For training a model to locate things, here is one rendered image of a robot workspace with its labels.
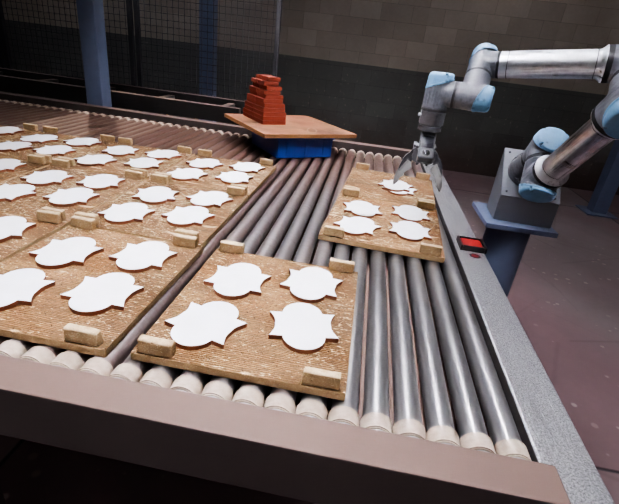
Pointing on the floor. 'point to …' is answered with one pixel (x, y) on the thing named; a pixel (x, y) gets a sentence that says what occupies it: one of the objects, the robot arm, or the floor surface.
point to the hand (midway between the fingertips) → (416, 189)
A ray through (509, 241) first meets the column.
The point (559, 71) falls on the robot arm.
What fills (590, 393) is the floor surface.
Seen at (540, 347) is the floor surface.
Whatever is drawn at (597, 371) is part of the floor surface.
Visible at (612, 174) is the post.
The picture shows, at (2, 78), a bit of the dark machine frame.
